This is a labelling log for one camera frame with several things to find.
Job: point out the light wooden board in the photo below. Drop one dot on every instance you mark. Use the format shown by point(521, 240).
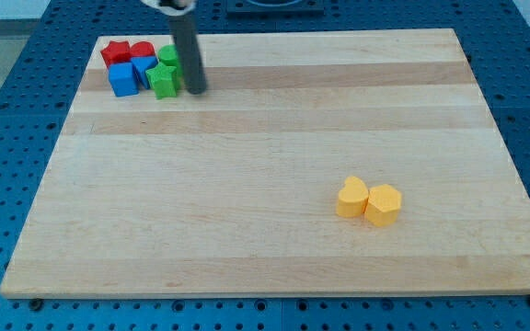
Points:
point(233, 193)

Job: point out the yellow heart block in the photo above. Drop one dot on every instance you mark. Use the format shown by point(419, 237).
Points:
point(352, 198)

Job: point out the yellow hexagon block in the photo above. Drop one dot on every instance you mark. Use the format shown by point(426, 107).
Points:
point(383, 206)

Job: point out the green star block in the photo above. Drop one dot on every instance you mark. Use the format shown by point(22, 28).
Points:
point(164, 80)

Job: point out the green cylinder block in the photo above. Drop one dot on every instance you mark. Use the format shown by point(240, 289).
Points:
point(168, 56)

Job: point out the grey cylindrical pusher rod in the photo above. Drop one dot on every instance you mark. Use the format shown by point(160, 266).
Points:
point(185, 37)

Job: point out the blue pentagon block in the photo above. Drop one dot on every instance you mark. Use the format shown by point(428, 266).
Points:
point(141, 65)

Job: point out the blue cube block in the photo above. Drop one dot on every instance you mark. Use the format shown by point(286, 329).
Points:
point(123, 80)

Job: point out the red half-round block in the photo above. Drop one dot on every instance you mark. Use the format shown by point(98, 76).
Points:
point(142, 49)

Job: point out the red star block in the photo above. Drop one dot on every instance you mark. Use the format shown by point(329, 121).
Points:
point(116, 52)

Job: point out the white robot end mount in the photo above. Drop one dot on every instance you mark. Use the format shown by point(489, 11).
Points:
point(173, 8)

